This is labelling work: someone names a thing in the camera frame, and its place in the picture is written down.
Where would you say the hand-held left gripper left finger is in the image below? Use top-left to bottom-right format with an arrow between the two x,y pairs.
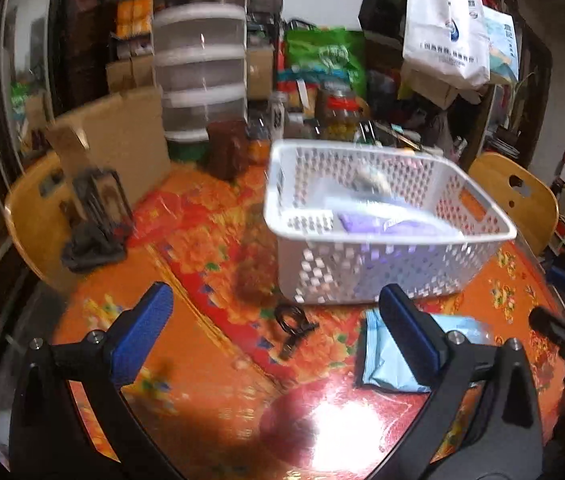
8,282 -> 186,480

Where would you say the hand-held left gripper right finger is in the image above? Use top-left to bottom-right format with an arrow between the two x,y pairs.
379,284 -> 547,480

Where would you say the blue face mask pack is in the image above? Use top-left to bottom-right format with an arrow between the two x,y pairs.
360,309 -> 493,394

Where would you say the white perforated plastic basket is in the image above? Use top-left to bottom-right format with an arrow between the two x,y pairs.
264,139 -> 518,306

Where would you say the purple tissue pack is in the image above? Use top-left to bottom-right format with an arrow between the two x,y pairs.
337,210 -> 463,241

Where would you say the grey beige plush toy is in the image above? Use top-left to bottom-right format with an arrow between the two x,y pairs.
355,166 -> 393,195

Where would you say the wooden chair with round holes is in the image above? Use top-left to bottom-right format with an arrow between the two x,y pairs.
469,154 -> 559,257

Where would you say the red printed tablecloth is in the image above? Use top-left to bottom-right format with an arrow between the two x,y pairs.
52,160 -> 565,480

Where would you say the black binder clip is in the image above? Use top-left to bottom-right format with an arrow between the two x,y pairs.
273,304 -> 321,361

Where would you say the black metal stand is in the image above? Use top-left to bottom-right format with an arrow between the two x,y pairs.
61,169 -> 134,274

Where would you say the wooden chair with square cutout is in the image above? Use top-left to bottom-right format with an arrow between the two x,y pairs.
5,152 -> 86,292

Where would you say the open cardboard box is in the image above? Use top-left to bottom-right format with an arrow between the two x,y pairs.
46,87 -> 171,202

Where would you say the brown jar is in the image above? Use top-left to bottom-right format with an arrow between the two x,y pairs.
207,120 -> 251,182

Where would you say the glass jar with red lid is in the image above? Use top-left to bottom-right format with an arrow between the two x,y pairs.
317,87 -> 364,142

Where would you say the blue illustrated tote bag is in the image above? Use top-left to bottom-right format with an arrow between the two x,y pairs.
483,5 -> 521,85

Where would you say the white tote bag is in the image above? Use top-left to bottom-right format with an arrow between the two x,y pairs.
403,0 -> 491,90

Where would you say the stacked clear container tower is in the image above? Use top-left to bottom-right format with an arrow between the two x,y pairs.
154,0 -> 249,147

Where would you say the green shopping bag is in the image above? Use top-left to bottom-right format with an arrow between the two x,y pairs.
284,27 -> 366,97

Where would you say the closed cardboard box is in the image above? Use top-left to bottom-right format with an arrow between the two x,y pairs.
246,47 -> 276,101

